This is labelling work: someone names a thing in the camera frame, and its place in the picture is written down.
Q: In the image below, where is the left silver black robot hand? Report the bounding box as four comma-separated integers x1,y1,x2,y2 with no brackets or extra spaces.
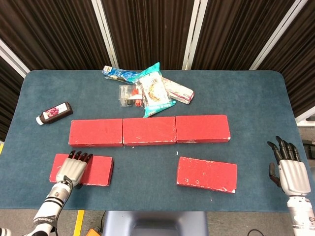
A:
55,150,94,189

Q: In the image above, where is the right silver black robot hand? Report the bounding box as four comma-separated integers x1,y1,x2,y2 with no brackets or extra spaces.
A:
267,136,312,197

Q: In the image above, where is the red brick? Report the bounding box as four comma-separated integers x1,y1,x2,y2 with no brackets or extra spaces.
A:
49,153,114,187
68,118,124,148
176,156,238,194
122,116,178,147
175,114,231,144

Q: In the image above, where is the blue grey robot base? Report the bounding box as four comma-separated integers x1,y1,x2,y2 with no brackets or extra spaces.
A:
102,210,209,236

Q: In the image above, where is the black floor device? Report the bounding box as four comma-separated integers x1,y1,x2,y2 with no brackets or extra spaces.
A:
304,139,315,159

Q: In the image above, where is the yellow floor tape strip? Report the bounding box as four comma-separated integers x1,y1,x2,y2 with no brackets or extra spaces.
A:
73,210,85,236

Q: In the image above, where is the white floor object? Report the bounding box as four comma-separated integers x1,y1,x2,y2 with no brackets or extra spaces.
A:
296,115,315,127

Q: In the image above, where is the dark red black box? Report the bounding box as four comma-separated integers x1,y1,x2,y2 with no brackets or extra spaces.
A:
35,101,74,126

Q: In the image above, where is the blue felt table cover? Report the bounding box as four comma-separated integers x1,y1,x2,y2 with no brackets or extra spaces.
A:
1,69,310,213

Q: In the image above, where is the clear plastic parts box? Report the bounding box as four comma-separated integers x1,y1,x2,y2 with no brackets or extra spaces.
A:
119,84,143,108

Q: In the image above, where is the brown pleated partition panel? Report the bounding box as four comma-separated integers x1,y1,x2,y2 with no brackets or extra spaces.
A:
0,56,25,142
0,0,113,72
102,0,195,71
255,0,315,118
191,0,295,71

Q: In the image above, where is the blue white snack packet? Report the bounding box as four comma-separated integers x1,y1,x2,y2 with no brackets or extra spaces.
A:
102,65,140,83

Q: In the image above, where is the teal snack bag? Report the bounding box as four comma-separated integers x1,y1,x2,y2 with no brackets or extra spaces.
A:
132,62,177,118

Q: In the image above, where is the white pink snack packet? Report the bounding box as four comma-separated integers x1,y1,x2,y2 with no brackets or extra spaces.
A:
161,76,195,105

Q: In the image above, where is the white partition frame post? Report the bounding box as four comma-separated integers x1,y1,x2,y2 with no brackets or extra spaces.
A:
0,39,31,79
249,0,310,71
182,0,209,71
91,0,119,69

